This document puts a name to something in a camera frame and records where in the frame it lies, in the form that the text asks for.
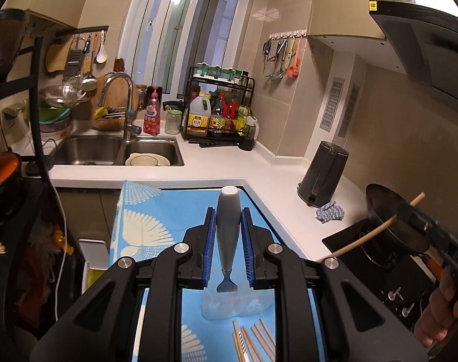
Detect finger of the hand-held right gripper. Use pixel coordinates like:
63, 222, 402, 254
398, 200, 432, 231

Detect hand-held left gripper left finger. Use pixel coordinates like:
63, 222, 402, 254
29, 207, 217, 362

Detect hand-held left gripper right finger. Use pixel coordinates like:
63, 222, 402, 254
241, 207, 429, 362

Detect grey handled utensil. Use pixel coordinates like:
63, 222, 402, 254
215, 186, 242, 294

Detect clear plastic utensil container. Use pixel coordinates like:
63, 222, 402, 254
201, 290, 273, 322

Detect person's right hand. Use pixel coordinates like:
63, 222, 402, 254
415, 268, 458, 348

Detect black wok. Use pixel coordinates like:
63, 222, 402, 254
365, 183, 447, 280

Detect blue patterned tablecloth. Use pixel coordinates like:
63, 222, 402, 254
107, 180, 327, 362

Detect black gas stove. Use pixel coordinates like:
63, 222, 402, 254
322, 219, 442, 334

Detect blue checked rag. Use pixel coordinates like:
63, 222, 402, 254
315, 201, 345, 226

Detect dark grey electric kettle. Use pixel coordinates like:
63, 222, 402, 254
297, 140, 349, 208

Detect white plates in sink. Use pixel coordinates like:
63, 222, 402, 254
125, 152, 172, 167

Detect dark glass oil dispenser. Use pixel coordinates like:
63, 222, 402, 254
238, 115, 260, 152

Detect dark soy sauce bottle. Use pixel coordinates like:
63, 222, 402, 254
209, 93, 228, 137

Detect glass jar green lid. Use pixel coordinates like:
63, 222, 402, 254
164, 108, 182, 135

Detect yellow cooking oil bottle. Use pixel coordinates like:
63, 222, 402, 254
187, 91, 212, 137

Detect metal vent grille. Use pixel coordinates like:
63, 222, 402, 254
320, 77, 346, 133

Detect red dish soap bottle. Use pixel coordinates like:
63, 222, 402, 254
142, 85, 164, 137

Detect yellow plastic toy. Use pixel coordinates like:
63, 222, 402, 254
51, 225, 74, 256

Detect stainless steel sink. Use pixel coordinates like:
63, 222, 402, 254
49, 135, 185, 167

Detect chrome faucet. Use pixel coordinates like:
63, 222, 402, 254
96, 72, 142, 142

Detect black spice rack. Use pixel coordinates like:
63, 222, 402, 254
181, 65, 256, 147

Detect row of spice jars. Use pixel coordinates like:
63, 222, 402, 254
196, 62, 249, 84

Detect black range hood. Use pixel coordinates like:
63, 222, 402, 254
368, 0, 458, 102

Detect wooden cutting board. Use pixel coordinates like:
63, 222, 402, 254
90, 70, 131, 132

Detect hanging orange brush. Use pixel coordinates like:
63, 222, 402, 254
286, 40, 302, 80

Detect hanging metal tongs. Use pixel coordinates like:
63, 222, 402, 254
267, 40, 290, 81

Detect hanging kitchen scissors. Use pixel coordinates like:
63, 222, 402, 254
262, 40, 275, 73

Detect green plastic basin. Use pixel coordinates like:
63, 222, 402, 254
38, 106, 72, 125

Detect metal mixing bowl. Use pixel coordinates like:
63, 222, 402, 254
39, 84, 92, 108

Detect hanging white spoon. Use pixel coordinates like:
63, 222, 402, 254
96, 32, 108, 64

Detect orange black pot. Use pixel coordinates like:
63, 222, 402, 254
0, 150, 25, 212

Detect window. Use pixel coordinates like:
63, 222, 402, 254
117, 0, 266, 97

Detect hanging metal grater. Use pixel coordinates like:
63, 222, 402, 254
64, 39, 83, 78

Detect black shelf rack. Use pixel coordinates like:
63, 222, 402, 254
0, 9, 87, 362

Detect dark brown appliance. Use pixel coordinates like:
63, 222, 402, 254
0, 9, 28, 84

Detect white cable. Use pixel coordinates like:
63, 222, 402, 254
39, 139, 70, 320

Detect white hook rail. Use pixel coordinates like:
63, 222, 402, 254
268, 29, 308, 41

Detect beige wall cabinet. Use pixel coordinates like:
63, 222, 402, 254
305, 0, 388, 43

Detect wall outlet with plug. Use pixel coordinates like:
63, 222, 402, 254
2, 100, 29, 133

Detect black hanging rail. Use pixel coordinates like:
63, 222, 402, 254
55, 25, 110, 41

